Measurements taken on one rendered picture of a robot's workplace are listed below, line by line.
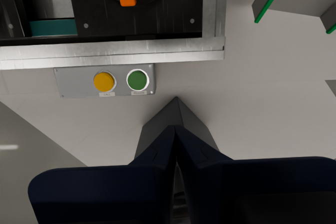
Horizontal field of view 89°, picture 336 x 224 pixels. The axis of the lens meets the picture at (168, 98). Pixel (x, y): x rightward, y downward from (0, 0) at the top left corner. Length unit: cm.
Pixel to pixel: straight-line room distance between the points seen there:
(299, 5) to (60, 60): 45
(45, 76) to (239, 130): 57
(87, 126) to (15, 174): 171
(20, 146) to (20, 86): 144
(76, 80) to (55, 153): 151
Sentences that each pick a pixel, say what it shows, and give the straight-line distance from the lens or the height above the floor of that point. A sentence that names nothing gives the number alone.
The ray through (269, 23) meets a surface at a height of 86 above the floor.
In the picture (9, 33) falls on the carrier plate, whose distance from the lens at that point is 46.
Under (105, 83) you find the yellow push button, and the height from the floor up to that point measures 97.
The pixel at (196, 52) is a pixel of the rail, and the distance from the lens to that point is 37.
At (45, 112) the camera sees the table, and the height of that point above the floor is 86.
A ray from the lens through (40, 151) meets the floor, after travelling 196.
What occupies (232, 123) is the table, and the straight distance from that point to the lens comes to 55.
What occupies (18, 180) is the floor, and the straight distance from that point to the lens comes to 228.
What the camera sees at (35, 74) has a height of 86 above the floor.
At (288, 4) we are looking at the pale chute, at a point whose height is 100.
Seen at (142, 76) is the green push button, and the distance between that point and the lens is 36.
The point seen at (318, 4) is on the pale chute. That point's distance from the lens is 41.
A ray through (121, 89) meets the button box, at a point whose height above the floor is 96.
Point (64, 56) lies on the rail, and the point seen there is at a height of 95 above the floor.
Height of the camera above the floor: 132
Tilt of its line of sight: 72 degrees down
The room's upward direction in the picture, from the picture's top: 177 degrees clockwise
